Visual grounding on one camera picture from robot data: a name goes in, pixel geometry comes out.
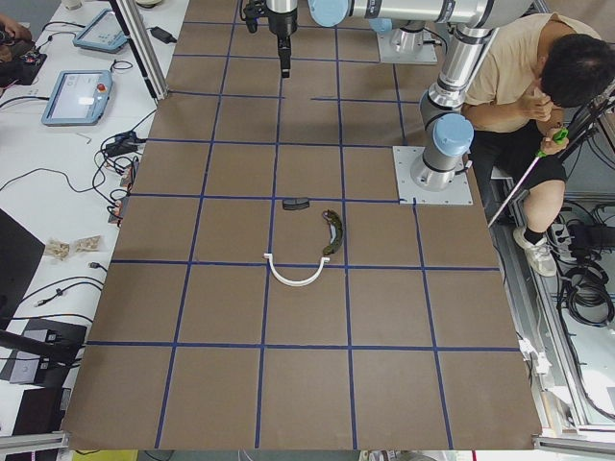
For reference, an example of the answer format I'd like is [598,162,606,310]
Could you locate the near blue teach pendant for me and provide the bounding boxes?
[41,70,113,127]

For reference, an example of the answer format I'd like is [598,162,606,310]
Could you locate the aluminium frame post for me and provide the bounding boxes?
[110,0,168,101]

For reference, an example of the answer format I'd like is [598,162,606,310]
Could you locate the far blue teach pendant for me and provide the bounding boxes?
[72,9,127,53]

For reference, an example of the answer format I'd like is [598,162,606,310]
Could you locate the seated person in beige shirt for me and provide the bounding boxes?
[461,12,614,278]

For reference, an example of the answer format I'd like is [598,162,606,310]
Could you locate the olive metal brake shoe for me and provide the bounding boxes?
[322,209,344,256]

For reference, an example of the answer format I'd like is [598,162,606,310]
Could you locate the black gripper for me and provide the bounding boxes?
[265,0,297,79]

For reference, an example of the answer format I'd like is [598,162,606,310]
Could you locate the white curved plastic bracket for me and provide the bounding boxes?
[262,253,331,288]

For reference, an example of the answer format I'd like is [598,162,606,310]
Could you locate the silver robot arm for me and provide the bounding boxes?
[308,0,530,191]
[368,18,430,55]

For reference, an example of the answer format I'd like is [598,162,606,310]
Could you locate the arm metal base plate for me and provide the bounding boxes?
[377,29,437,65]
[392,146,474,206]

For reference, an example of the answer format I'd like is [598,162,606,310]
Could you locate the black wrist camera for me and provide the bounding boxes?
[240,0,265,34]

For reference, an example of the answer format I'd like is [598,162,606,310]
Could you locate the blue teach pendant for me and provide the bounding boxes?
[41,70,113,127]
[72,9,127,53]

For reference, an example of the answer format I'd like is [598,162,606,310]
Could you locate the white stick green handle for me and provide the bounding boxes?
[487,127,568,228]

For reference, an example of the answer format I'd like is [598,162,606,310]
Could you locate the black power adapter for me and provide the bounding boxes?
[149,26,177,44]

